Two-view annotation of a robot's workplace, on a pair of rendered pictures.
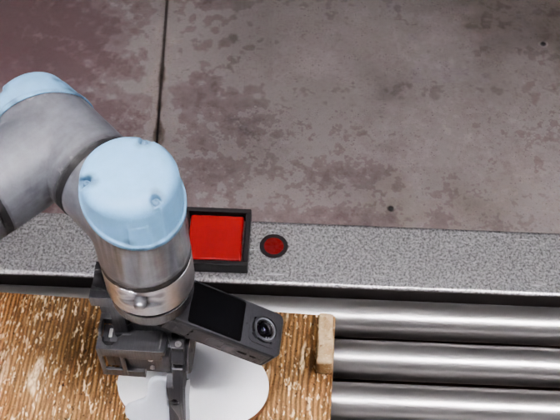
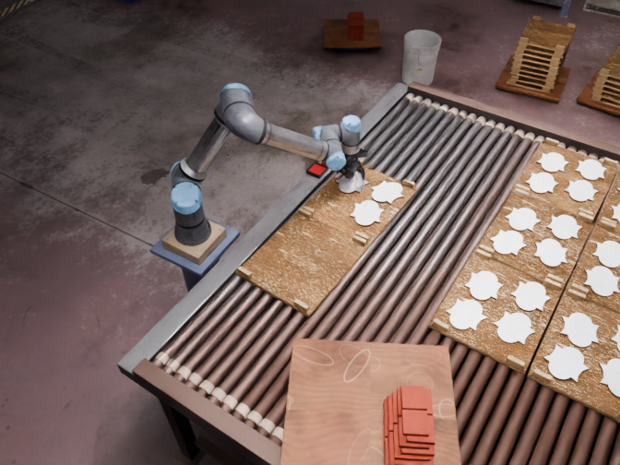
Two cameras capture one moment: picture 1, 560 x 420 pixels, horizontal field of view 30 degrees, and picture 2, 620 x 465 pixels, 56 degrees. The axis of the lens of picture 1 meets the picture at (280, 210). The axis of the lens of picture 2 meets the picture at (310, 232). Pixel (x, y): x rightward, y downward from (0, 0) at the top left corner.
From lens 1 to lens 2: 1.99 m
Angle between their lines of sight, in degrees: 36
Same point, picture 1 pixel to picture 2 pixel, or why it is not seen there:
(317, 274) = not seen: hidden behind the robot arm
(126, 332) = (351, 165)
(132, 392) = (347, 190)
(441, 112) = (230, 188)
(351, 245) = not seen: hidden behind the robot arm
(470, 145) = (246, 188)
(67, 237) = (296, 192)
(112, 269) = (355, 141)
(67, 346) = (327, 197)
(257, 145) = not seen: hidden behind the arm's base
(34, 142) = (331, 131)
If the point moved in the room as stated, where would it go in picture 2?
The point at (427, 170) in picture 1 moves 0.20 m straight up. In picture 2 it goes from (246, 201) to (244, 178)
